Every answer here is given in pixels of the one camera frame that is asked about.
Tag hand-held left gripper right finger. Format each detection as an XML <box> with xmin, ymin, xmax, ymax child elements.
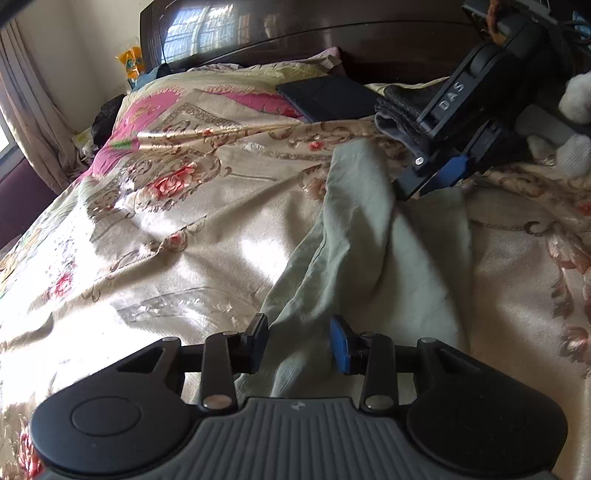
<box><xmin>329</xmin><ymin>316</ymin><xmax>486</xmax><ymax>412</ymax></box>

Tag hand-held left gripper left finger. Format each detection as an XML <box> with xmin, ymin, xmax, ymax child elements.
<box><xmin>107</xmin><ymin>313</ymin><xmax>270</xmax><ymax>412</ymax></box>

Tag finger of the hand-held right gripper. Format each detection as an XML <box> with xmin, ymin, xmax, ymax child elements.
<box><xmin>467</xmin><ymin>121</ymin><xmax>532</xmax><ymax>176</ymax></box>
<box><xmin>392</xmin><ymin>137</ymin><xmax>468</xmax><ymax>202</ymax></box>

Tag light green pants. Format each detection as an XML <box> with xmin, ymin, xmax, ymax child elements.
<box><xmin>235</xmin><ymin>138</ymin><xmax>477</xmax><ymax>403</ymax></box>

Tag dark grey folded cloth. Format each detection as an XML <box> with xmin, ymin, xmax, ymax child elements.
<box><xmin>374</xmin><ymin>85</ymin><xmax>445</xmax><ymax>151</ymax></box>

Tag white fluffy toy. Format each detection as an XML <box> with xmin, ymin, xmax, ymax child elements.
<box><xmin>526</xmin><ymin>70</ymin><xmax>591</xmax><ymax>178</ymax></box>

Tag black flat case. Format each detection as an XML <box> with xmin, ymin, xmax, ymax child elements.
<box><xmin>276</xmin><ymin>76</ymin><xmax>385</xmax><ymax>123</ymax></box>

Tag floral beige bedspread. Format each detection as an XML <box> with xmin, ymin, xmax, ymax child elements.
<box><xmin>0</xmin><ymin>46</ymin><xmax>591</xmax><ymax>480</ymax></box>

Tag dark wooden headboard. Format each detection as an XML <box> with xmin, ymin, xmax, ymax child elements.
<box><xmin>139</xmin><ymin>0</ymin><xmax>485</xmax><ymax>86</ymax></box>

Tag black cloth bundle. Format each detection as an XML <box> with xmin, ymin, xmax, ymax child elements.
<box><xmin>90</xmin><ymin>94</ymin><xmax>128</xmax><ymax>148</ymax></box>

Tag dark purple bench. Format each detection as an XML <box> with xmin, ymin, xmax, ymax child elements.
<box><xmin>0</xmin><ymin>157</ymin><xmax>58</xmax><ymax>251</ymax></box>

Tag yellow snack packet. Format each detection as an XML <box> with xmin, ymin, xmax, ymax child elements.
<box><xmin>115</xmin><ymin>47</ymin><xmax>145</xmax><ymax>83</ymax></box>

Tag beige curtain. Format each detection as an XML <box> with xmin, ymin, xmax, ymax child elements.
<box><xmin>0</xmin><ymin>20</ymin><xmax>80</xmax><ymax>195</ymax></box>

